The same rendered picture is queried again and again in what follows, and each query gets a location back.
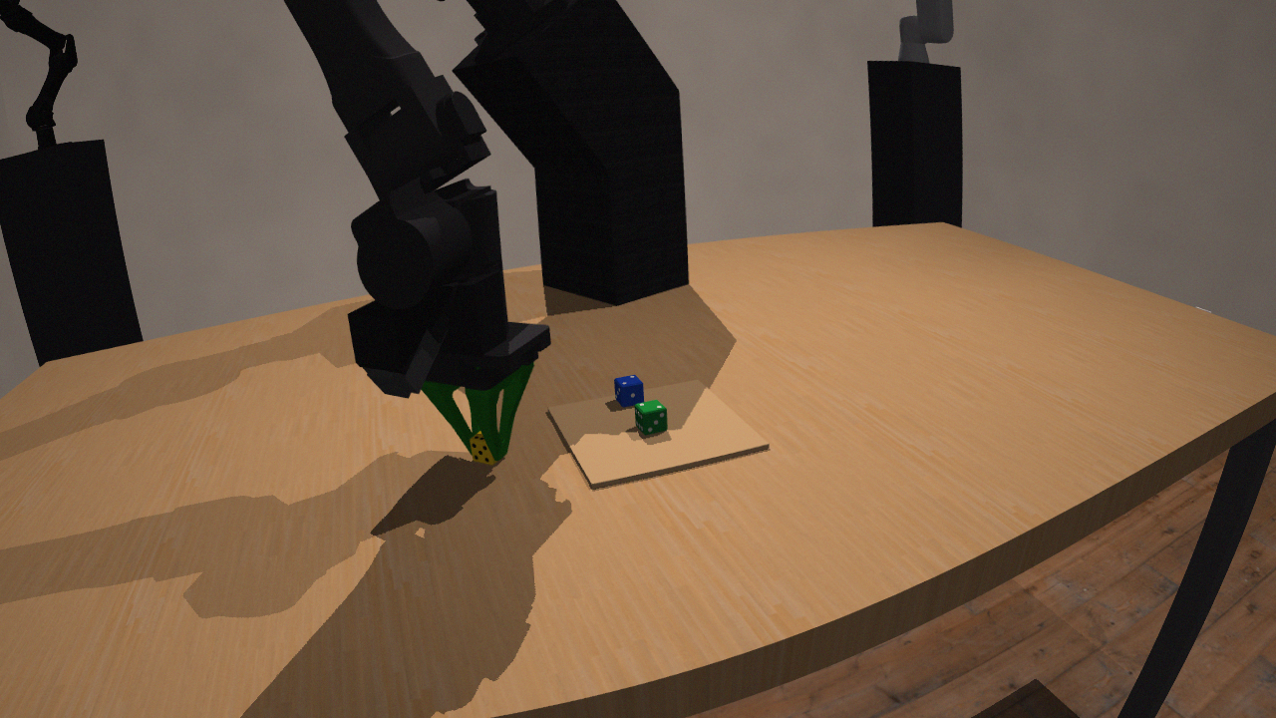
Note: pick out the blue die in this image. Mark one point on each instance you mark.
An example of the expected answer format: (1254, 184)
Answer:
(629, 390)

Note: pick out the dark green die with grey pips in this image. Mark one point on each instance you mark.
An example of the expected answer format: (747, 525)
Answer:
(651, 417)

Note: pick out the yellow die with black pips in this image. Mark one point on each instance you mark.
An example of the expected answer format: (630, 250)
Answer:
(480, 450)

